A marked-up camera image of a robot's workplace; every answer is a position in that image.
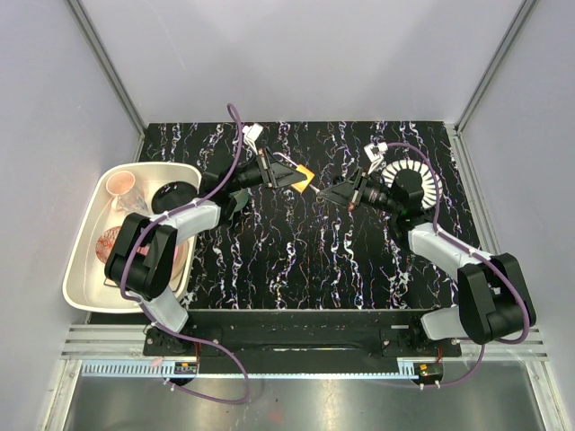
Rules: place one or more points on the brass padlock silver shackle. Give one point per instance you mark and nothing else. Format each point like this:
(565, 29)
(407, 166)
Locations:
(305, 175)

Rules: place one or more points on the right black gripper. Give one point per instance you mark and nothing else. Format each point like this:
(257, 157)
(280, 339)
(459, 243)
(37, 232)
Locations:
(347, 193)

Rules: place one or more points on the black bowl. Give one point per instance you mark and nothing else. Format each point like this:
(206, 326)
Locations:
(173, 195)

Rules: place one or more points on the cream plastic tray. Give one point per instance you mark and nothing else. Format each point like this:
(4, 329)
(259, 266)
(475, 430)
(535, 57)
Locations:
(85, 286)

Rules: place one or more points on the green ceramic mug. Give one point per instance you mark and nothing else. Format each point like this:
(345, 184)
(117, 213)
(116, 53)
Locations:
(235, 202)

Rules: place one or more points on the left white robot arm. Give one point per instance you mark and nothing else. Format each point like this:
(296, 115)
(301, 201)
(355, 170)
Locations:
(141, 259)

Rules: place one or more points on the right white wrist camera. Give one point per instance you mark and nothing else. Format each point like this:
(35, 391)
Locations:
(376, 155)

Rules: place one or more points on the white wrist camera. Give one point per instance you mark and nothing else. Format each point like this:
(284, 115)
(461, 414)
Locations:
(376, 155)
(250, 136)

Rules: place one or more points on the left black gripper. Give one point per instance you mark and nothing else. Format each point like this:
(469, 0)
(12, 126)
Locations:
(278, 174)

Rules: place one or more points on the blue striped white plate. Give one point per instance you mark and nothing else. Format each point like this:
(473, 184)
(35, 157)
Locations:
(431, 184)

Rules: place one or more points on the clear drinking glass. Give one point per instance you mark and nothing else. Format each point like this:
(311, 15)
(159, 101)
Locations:
(131, 201)

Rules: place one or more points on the pink plate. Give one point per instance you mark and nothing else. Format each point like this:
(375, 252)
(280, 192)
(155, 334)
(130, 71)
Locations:
(179, 258)

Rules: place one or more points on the red patterned bowl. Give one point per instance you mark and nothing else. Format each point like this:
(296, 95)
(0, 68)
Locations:
(105, 243)

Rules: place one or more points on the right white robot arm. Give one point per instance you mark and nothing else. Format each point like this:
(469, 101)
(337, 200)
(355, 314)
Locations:
(493, 301)

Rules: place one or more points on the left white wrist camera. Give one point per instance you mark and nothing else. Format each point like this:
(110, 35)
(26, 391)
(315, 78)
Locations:
(250, 136)

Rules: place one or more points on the pink plastic cup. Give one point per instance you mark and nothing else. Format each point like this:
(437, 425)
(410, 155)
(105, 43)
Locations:
(120, 183)

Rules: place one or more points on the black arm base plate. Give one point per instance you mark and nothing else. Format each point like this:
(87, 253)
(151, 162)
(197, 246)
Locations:
(303, 342)

